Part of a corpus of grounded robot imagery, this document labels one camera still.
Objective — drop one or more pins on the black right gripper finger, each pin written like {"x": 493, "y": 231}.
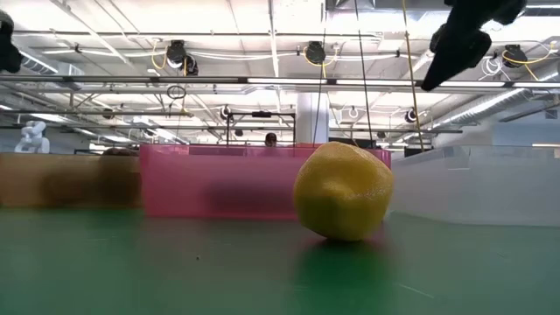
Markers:
{"x": 464, "y": 50}

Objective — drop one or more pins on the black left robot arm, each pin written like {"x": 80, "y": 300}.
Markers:
{"x": 9, "y": 44}

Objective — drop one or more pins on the clear translucent plastic basket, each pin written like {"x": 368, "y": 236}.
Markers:
{"x": 481, "y": 188}

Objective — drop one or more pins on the white building column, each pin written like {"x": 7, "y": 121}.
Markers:
{"x": 312, "y": 118}

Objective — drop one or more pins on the yellow lemon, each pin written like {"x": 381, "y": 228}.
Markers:
{"x": 343, "y": 192}

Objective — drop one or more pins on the person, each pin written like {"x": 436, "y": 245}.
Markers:
{"x": 270, "y": 139}

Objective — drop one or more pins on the pink translucent plastic basket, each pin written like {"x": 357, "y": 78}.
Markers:
{"x": 197, "y": 188}

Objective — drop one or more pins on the white robot figure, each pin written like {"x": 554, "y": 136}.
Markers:
{"x": 32, "y": 136}

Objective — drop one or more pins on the orange translucent plastic basket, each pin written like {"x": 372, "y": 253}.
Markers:
{"x": 26, "y": 175}

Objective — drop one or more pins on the silver ceiling duct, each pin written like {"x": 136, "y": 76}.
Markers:
{"x": 490, "y": 105}

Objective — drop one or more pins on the long ceiling light rail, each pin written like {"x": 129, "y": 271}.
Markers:
{"x": 284, "y": 81}

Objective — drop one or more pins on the black frame stand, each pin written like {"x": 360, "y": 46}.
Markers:
{"x": 261, "y": 114}

